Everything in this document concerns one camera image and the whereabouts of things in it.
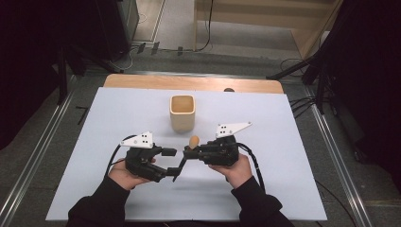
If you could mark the black curtain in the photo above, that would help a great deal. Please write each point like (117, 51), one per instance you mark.
(25, 63)
(372, 78)

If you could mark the light wooden shelf unit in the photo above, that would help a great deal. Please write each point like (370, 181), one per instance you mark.
(252, 12)

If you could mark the black cabinet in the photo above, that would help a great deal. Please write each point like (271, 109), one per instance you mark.
(113, 25)

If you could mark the cream ceramic square cup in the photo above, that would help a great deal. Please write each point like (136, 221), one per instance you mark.
(183, 121)

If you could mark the dark floor plug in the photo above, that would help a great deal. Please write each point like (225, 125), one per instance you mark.
(141, 48)

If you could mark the metal floor rail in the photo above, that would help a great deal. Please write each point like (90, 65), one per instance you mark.
(338, 159)
(30, 167)

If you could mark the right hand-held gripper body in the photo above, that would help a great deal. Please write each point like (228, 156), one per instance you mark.
(220, 154)

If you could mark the person's left hand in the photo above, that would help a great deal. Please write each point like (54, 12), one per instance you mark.
(121, 175)

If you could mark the person's right hand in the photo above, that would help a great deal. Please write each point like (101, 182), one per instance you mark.
(239, 171)

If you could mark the white table sheet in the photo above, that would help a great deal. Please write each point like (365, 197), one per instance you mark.
(94, 126)

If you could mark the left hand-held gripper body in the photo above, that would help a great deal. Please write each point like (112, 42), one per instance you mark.
(140, 157)

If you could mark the dark green makeup brush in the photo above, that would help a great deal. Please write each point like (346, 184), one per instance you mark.
(194, 142)

